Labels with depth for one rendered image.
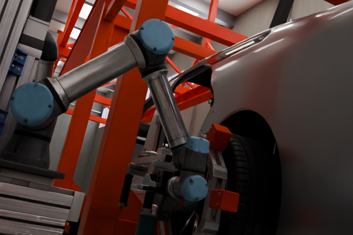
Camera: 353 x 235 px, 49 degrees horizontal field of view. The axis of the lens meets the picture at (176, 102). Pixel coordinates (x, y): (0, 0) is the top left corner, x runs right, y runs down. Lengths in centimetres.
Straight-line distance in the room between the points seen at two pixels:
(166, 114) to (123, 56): 26
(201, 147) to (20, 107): 53
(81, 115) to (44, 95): 295
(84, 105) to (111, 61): 292
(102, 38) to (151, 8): 199
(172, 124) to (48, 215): 48
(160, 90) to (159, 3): 116
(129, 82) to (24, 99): 113
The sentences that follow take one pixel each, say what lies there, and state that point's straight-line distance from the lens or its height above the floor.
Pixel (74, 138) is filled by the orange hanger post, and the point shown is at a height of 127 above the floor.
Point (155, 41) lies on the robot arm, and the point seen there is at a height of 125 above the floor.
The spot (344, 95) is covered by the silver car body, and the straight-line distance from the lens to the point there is 141.
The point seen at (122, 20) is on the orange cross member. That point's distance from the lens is 447.
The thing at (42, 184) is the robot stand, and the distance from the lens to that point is 126.
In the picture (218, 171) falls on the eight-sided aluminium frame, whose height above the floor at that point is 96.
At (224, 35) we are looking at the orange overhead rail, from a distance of 563.
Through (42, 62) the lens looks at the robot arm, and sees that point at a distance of 192.
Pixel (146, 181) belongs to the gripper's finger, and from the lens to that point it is 141.
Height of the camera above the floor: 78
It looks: 15 degrees up
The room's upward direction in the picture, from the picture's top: 12 degrees clockwise
